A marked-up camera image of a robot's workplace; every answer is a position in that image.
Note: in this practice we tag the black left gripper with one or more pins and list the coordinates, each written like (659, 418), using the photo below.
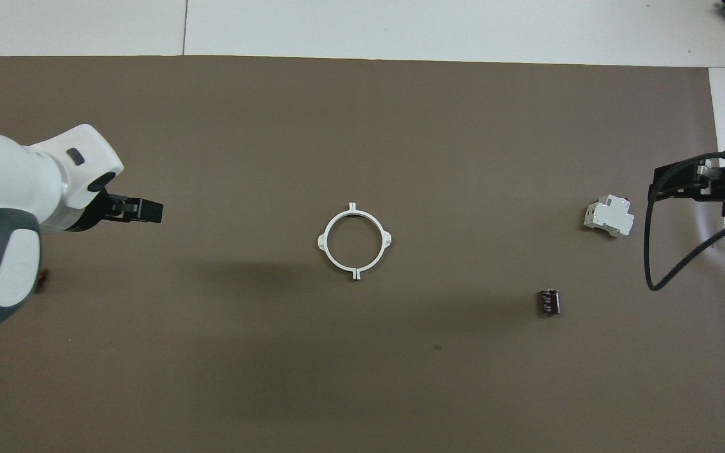
(95, 214)

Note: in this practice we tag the white circuit breaker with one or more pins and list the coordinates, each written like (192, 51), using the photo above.
(608, 217)

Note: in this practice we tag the red yellow valve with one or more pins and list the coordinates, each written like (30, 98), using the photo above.
(43, 274)

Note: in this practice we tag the small dark connector block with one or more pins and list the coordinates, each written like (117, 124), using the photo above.
(549, 302)

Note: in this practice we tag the brown table mat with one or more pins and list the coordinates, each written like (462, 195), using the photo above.
(362, 126)

